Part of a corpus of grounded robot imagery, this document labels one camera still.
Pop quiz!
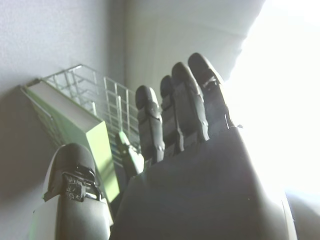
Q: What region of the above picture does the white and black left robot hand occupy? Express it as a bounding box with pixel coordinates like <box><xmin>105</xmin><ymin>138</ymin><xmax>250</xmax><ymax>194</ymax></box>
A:
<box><xmin>29</xmin><ymin>52</ymin><xmax>298</xmax><ymax>240</ymax></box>

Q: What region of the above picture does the light green box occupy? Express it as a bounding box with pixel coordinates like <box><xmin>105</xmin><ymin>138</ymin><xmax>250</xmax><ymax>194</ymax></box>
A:
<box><xmin>23</xmin><ymin>83</ymin><xmax>121</xmax><ymax>204</ymax></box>

